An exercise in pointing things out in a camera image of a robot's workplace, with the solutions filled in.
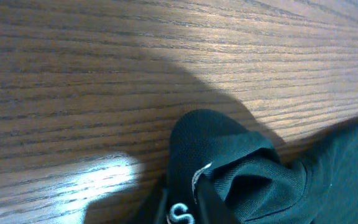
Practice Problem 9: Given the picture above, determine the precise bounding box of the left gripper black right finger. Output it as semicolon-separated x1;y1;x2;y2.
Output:
196;174;238;224

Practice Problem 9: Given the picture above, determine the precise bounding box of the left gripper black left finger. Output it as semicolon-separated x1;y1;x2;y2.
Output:
150;188;168;224

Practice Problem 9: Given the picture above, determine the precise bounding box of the black t-shirt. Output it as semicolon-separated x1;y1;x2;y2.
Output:
131;110;358;223

